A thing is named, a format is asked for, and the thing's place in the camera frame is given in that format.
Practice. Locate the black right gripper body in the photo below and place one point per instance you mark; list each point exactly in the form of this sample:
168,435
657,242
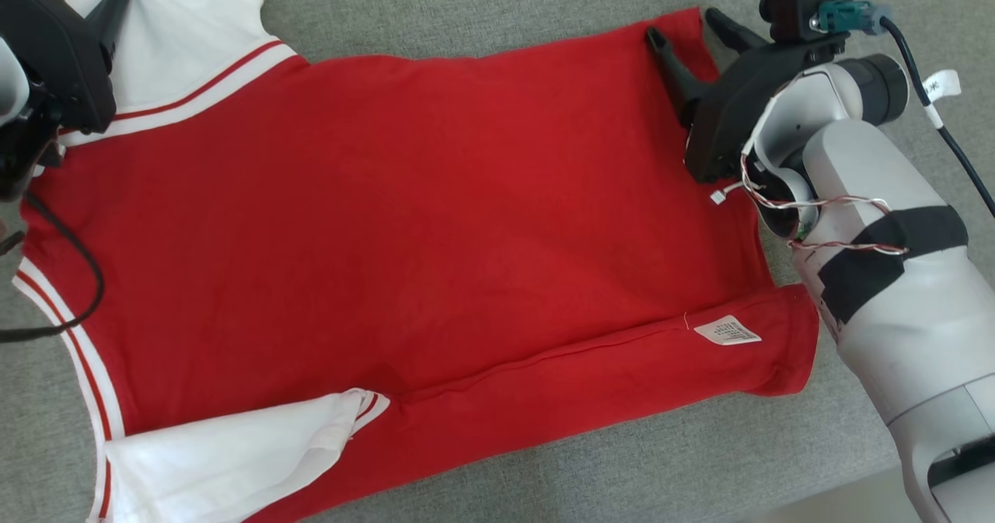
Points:
731,119

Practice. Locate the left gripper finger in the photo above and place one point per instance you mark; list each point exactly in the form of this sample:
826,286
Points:
113,10

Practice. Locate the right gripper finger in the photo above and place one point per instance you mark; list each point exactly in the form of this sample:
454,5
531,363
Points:
680,76
738,37

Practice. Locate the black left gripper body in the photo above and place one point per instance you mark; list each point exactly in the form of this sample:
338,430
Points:
58,49

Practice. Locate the red white jersey shirt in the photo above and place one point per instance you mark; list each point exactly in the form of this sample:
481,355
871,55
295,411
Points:
427,220

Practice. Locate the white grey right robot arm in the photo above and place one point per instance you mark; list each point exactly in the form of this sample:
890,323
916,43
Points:
909,336

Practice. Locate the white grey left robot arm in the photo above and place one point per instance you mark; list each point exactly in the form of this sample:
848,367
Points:
12,80

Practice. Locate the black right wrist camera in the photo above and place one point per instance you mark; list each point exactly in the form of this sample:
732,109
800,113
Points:
801,2

